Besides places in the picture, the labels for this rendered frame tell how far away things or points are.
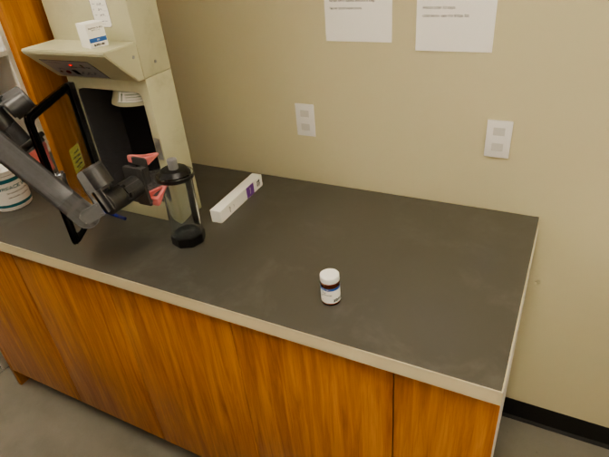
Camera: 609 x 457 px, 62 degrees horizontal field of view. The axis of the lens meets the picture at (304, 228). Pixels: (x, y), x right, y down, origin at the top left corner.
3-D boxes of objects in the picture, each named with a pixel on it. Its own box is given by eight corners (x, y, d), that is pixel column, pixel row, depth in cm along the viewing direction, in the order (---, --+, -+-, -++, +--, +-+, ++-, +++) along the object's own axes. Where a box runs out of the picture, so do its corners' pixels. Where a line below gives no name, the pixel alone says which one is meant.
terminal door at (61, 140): (106, 197, 174) (67, 81, 152) (76, 247, 148) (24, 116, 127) (103, 197, 174) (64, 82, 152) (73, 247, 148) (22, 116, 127)
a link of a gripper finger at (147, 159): (164, 146, 133) (140, 160, 126) (170, 170, 137) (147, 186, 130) (145, 144, 136) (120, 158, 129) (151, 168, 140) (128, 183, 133)
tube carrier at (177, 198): (192, 223, 161) (178, 161, 150) (213, 234, 155) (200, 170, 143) (163, 238, 155) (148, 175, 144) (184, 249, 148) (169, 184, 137)
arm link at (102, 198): (104, 218, 125) (116, 213, 122) (88, 195, 123) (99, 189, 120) (124, 206, 130) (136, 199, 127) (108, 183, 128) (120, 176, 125)
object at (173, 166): (178, 170, 150) (174, 150, 147) (198, 178, 145) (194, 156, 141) (153, 181, 145) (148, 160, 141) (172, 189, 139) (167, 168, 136)
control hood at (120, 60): (64, 73, 153) (53, 39, 147) (145, 79, 139) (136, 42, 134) (33, 84, 144) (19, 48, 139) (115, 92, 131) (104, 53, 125)
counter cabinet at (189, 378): (120, 296, 286) (68, 150, 238) (500, 419, 200) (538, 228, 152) (18, 384, 237) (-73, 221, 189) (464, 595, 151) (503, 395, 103)
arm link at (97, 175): (83, 225, 127) (84, 227, 119) (55, 187, 124) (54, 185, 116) (125, 199, 131) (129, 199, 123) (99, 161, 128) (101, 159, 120)
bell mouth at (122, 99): (139, 87, 168) (134, 70, 165) (180, 91, 160) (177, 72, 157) (99, 104, 155) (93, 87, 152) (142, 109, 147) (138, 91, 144)
